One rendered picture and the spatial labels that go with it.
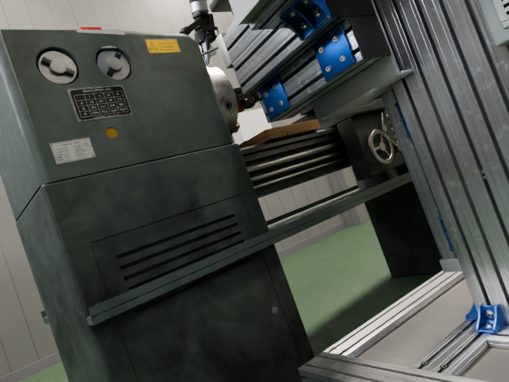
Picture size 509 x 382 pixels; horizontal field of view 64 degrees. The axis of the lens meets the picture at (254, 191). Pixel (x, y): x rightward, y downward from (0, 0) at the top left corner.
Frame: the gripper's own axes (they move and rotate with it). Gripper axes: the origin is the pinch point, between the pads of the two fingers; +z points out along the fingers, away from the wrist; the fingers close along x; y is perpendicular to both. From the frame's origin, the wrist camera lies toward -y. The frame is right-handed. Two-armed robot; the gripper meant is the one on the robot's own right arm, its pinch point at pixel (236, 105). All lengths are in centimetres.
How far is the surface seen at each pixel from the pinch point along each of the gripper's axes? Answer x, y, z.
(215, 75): 6.5, -19.6, -17.7
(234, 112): -8.2, -16.6, -17.1
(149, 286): -53, -75, -34
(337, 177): -44, 291, 209
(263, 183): -36.3, -14.7, -17.2
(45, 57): 9, -79, -30
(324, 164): -36.8, 18.0, -19.0
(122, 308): -55, -82, -35
